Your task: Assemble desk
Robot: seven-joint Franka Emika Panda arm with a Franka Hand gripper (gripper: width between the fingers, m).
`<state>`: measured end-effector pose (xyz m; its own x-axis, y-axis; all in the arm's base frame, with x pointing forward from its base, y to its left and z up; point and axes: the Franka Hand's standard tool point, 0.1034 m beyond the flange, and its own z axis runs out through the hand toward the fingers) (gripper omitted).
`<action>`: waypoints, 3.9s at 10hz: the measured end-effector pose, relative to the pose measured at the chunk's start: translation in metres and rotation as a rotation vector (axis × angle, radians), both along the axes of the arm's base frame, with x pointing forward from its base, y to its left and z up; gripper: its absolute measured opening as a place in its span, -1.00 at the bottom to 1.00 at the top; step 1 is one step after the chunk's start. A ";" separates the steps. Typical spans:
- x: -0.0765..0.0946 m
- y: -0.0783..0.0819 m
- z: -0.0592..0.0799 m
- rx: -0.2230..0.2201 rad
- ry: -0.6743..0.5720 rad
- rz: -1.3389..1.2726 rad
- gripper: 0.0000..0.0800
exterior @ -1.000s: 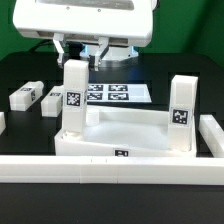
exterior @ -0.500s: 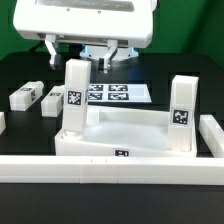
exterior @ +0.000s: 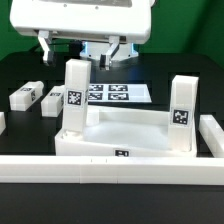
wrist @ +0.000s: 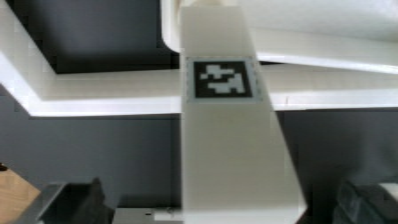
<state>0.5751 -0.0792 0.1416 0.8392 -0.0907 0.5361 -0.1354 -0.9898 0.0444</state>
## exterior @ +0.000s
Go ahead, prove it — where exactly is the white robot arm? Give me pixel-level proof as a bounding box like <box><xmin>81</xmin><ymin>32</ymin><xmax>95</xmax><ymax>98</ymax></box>
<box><xmin>10</xmin><ymin>0</ymin><xmax>156</xmax><ymax>69</ymax></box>

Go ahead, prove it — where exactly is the black cable on base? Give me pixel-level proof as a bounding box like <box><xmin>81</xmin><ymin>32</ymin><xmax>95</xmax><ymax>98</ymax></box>
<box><xmin>31</xmin><ymin>39</ymin><xmax>84</xmax><ymax>54</ymax></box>

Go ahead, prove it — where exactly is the white fence bar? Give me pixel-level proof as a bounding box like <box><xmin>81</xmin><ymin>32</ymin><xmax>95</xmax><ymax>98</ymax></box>
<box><xmin>0</xmin><ymin>156</ymin><xmax>224</xmax><ymax>185</ymax></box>
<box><xmin>199</xmin><ymin>115</ymin><xmax>224</xmax><ymax>158</ymax></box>

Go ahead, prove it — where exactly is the white marker base plate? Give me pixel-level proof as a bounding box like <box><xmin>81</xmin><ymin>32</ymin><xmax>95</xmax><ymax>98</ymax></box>
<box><xmin>89</xmin><ymin>84</ymin><xmax>152</xmax><ymax>103</ymax></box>

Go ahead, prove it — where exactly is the white desk top tray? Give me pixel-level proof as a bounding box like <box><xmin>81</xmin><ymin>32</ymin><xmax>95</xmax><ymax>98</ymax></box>
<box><xmin>55</xmin><ymin>106</ymin><xmax>197</xmax><ymax>157</ymax></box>

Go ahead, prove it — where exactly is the white front fence bar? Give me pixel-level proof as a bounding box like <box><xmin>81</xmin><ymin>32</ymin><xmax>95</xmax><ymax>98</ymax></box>
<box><xmin>0</xmin><ymin>156</ymin><xmax>224</xmax><ymax>185</ymax></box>

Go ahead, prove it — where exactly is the white right fence bar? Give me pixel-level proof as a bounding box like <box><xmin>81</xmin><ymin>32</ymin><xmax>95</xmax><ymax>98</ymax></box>
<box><xmin>199</xmin><ymin>115</ymin><xmax>224</xmax><ymax>158</ymax></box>

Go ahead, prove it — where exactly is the white block at left edge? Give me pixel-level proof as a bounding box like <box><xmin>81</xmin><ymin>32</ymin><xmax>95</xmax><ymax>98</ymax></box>
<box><xmin>0</xmin><ymin>112</ymin><xmax>6</xmax><ymax>135</ymax></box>

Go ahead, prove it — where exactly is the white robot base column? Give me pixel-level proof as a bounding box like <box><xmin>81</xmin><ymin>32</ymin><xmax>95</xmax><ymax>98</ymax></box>
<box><xmin>80</xmin><ymin>42</ymin><xmax>139</xmax><ymax>69</ymax></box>

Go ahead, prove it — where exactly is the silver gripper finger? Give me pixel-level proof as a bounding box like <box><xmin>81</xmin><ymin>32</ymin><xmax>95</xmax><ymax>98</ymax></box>
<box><xmin>99</xmin><ymin>36</ymin><xmax>120</xmax><ymax>70</ymax></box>
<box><xmin>38</xmin><ymin>30</ymin><xmax>55</xmax><ymax>66</ymax></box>

